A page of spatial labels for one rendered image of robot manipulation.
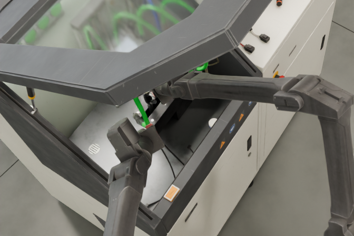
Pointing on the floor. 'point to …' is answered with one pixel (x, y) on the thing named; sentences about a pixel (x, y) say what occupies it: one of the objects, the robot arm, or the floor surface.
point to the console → (299, 58)
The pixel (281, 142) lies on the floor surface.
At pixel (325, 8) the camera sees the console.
